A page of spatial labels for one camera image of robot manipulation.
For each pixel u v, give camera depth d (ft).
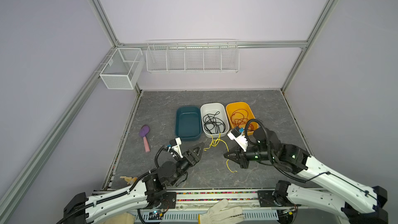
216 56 3.42
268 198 2.43
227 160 2.06
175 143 2.18
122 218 2.31
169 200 2.43
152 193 1.83
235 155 1.93
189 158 2.03
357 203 1.35
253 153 1.81
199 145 2.17
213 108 3.43
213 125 3.26
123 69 3.25
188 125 3.25
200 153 2.07
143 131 3.16
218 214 2.31
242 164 1.81
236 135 1.87
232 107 3.48
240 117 3.44
